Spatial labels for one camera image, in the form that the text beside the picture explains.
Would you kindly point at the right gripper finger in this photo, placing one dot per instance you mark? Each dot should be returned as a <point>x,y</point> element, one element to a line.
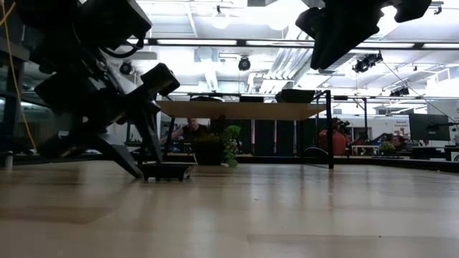
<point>333,46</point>

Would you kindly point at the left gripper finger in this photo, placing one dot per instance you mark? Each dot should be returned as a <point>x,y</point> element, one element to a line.
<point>118,152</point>
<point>150,132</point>

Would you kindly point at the small black square plate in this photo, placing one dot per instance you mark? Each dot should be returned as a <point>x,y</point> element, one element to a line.
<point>168,173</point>
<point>251,99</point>

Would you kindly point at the black leaf shaped plate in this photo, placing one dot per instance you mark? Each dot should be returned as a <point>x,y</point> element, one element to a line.
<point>206,99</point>

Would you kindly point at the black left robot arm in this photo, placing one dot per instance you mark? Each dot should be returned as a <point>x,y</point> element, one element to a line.
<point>54,28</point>

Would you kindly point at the black ceiling light cluster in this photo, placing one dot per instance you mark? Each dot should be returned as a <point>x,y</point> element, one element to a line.
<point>399,91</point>
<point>367,61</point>

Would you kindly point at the person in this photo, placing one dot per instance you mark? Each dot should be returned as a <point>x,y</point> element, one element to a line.
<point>398,142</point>
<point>339,143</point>
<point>193,132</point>

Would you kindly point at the black ceiling spotlight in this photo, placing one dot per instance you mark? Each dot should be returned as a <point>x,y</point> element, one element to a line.
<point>244,63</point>
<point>125,67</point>

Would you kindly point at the green potted plant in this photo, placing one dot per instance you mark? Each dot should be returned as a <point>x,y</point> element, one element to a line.
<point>231,141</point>

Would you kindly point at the wooden shelf black legs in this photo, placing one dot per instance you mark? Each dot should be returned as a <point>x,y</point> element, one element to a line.
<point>233,110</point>

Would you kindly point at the long ceiling light bar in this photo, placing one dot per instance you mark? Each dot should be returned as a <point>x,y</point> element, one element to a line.
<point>197,42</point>

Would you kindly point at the dark partition panels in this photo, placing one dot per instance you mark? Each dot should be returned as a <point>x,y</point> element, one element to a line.
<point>265,138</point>

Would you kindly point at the small background potted plant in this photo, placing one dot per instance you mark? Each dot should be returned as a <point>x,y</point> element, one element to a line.
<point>388,148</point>

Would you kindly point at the black computer monitor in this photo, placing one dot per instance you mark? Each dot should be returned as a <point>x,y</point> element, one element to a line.
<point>428,127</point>

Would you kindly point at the silver ventilation duct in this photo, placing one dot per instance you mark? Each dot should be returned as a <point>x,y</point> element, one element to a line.
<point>287,64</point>

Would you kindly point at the black metal table frame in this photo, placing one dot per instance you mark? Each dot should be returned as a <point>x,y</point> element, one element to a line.
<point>394,163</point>

